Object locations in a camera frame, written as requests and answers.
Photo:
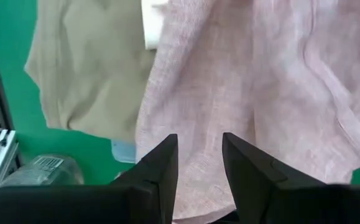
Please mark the white garment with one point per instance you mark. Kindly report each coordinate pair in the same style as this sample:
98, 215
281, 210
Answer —
151, 25

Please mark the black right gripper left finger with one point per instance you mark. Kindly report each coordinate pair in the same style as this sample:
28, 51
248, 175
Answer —
89, 205

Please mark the clear plastic spray bottle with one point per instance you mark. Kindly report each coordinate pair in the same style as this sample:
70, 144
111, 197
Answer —
43, 171

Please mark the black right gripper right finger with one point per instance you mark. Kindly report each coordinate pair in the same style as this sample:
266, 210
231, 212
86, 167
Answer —
291, 205

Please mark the pink garment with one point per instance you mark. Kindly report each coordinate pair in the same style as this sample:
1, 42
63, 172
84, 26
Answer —
245, 77

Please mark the light blue denim jeans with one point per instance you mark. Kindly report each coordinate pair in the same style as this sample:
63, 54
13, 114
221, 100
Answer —
123, 151

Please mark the beige garment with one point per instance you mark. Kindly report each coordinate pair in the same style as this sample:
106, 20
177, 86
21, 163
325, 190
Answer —
89, 62

